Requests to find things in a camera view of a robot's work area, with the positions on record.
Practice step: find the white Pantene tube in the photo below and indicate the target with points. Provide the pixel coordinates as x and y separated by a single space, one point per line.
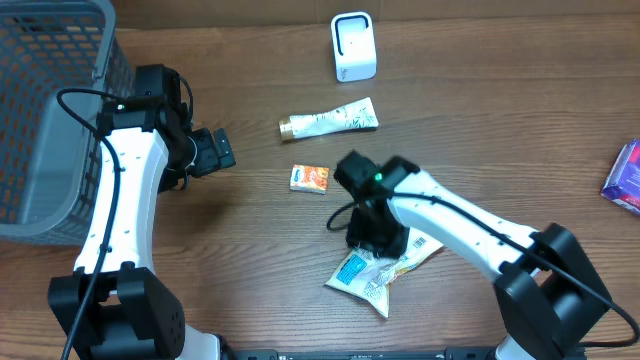
355 116

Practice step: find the small orange tissue pack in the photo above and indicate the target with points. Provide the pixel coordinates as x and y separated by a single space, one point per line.
307 178

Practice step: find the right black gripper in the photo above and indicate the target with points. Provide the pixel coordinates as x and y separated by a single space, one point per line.
392 250

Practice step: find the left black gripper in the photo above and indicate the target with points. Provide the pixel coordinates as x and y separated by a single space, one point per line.
212 160

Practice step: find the colourful snack bag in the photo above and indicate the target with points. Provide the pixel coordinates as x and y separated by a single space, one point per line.
368 278

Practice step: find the red purple pantyliner pack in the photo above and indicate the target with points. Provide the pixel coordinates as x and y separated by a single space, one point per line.
622 183

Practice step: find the grey plastic mesh basket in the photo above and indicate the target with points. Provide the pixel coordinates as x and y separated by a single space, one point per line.
50 164

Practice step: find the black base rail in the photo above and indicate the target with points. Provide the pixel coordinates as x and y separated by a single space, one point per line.
452 353

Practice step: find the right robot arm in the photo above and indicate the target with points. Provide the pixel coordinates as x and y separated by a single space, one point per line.
548 292

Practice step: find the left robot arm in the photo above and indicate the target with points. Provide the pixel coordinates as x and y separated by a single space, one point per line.
113 306

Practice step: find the white barcode scanner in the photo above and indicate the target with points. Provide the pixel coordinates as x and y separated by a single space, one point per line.
353 41

